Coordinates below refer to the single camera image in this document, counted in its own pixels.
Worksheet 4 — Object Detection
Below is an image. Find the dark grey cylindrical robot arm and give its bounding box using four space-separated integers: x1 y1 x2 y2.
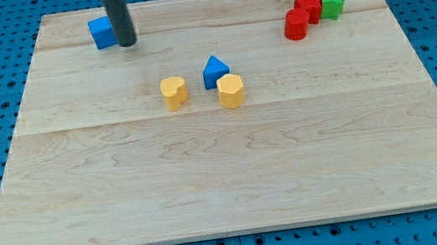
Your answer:
101 0 137 48

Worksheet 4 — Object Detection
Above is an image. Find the yellow hexagon block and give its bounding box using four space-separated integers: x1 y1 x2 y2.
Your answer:
216 74 245 109

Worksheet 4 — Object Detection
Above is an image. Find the blue triangle block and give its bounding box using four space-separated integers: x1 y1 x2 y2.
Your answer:
202 55 230 90

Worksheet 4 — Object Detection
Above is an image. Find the yellow heart block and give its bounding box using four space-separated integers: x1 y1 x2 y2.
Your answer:
159 76 189 112

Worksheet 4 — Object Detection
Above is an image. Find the light wooden board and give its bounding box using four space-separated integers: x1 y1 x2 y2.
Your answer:
0 0 437 245

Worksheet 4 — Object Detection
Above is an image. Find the red cylinder block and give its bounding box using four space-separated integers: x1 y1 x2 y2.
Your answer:
284 8 310 41

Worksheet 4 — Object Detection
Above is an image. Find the blue cube block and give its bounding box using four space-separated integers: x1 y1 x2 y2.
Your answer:
87 16 117 50

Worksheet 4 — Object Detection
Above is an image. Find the red star block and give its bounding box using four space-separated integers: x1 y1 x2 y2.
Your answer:
294 0 323 24

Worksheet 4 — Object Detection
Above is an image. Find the green star block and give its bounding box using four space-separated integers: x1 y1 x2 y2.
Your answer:
320 0 345 20

